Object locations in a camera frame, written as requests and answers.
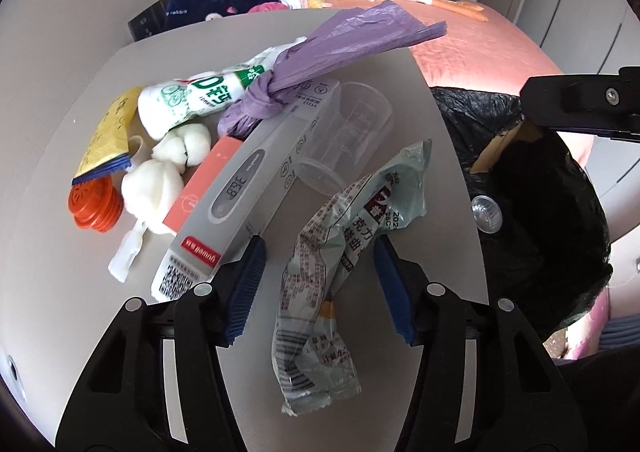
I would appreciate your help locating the white cotton ball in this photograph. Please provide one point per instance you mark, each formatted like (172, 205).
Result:
(150, 192)
(187, 145)

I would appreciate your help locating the white wardrobe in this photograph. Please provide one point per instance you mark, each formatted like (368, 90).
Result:
(600, 22)

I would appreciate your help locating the pink bed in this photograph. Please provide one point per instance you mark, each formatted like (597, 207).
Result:
(475, 42)

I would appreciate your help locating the blue striped cloth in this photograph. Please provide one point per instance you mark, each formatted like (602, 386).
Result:
(622, 337)

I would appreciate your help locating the white plastic bottle cap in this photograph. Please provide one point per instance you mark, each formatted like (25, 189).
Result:
(137, 147)

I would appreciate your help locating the black wall socket panel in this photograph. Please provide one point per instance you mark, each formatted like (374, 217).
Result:
(147, 20)

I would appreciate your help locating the small clear plastic lid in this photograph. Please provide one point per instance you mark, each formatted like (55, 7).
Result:
(486, 213)

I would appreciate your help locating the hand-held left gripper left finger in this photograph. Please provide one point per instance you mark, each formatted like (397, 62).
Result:
(245, 282)

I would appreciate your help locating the black trash bag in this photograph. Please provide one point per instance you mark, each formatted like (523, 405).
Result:
(550, 232)

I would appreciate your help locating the orange ribbed cap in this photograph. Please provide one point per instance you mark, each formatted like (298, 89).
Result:
(92, 204)

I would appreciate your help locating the grey-green snack wrapper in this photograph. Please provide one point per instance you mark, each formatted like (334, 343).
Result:
(320, 257)

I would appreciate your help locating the small white plastic vial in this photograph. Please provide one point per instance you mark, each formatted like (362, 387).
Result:
(125, 257)

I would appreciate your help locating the brown cardboard piece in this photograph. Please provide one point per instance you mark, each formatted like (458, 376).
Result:
(492, 152)

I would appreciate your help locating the purple plastic bag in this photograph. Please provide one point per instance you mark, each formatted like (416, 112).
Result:
(350, 42)

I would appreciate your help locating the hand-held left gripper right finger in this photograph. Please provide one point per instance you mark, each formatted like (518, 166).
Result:
(395, 282)

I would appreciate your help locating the white green-print plastic bottle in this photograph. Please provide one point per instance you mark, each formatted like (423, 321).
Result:
(175, 102)

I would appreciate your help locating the yellow packet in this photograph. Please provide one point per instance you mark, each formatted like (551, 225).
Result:
(107, 132)

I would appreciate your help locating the clear plastic cup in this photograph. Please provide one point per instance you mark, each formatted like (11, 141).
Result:
(350, 132)

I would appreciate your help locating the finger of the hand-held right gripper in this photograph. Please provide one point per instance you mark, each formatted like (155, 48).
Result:
(575, 100)

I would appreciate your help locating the grey and coral carton box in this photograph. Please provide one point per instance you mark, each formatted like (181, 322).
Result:
(235, 192)

